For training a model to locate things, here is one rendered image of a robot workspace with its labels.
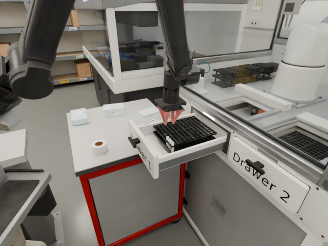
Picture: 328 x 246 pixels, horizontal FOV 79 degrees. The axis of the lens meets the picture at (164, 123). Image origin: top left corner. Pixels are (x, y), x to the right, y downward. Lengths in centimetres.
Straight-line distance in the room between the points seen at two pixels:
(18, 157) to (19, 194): 67
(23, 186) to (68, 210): 134
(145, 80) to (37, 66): 120
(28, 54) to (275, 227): 90
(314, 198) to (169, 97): 52
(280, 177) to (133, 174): 66
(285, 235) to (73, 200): 152
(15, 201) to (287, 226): 78
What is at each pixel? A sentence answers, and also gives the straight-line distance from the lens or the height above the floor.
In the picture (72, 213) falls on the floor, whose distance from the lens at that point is 182.
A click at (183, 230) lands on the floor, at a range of 161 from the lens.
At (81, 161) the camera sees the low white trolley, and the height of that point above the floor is 76.
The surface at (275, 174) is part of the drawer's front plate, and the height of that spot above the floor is 90.
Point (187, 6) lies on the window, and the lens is 105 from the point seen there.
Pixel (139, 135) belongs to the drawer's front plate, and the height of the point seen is 93.
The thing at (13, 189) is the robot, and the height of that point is 104.
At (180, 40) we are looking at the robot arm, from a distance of 55.
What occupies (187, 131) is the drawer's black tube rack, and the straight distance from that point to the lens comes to 87.
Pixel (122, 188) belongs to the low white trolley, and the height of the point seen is 55.
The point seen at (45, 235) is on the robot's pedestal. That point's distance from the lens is 162.
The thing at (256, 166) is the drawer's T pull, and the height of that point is 91.
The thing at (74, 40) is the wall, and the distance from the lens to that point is 486.
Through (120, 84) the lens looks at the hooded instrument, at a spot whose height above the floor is 87.
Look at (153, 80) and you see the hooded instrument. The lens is 164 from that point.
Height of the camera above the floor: 136
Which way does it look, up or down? 30 degrees down
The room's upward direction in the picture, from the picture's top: straight up
